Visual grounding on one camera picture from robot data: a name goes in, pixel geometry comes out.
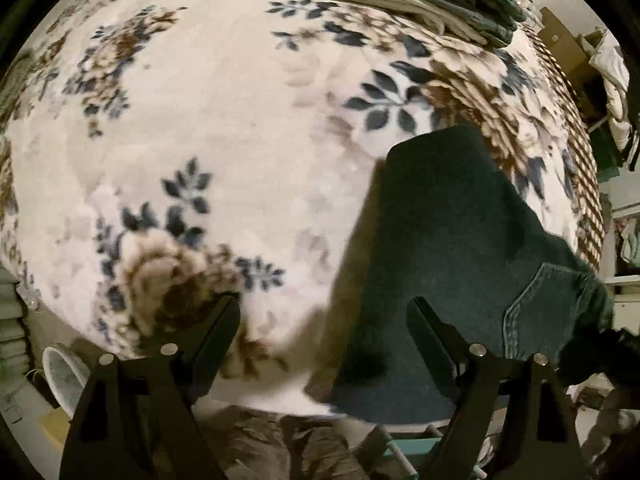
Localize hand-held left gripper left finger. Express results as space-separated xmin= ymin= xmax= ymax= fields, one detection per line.
xmin=59 ymin=292 xmax=242 ymax=480

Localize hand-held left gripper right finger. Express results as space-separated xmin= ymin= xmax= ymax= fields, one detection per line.
xmin=406 ymin=296 xmax=587 ymax=480

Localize dark blue jeans pants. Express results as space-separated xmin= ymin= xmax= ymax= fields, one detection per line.
xmin=305 ymin=120 xmax=621 ymax=426

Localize teal storage rack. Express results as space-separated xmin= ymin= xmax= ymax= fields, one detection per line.
xmin=370 ymin=425 xmax=496 ymax=480

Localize person's legs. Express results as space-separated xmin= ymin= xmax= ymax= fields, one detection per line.
xmin=210 ymin=405 xmax=371 ymax=480

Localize white plastic basin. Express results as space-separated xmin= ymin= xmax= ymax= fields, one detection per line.
xmin=42 ymin=344 xmax=93 ymax=418

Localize floral print blanket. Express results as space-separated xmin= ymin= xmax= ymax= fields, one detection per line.
xmin=0 ymin=0 xmax=588 ymax=418

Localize brown checkered blanket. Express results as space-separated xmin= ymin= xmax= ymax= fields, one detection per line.
xmin=520 ymin=25 xmax=606 ymax=271

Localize white wardrobe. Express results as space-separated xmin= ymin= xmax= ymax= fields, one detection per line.
xmin=597 ymin=175 xmax=640 ymax=331

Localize pile of white clothes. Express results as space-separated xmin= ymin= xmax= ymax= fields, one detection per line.
xmin=590 ymin=30 xmax=640 ymax=151

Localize brown cardboard box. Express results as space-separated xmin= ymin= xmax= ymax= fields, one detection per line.
xmin=537 ymin=7 xmax=601 ymax=106

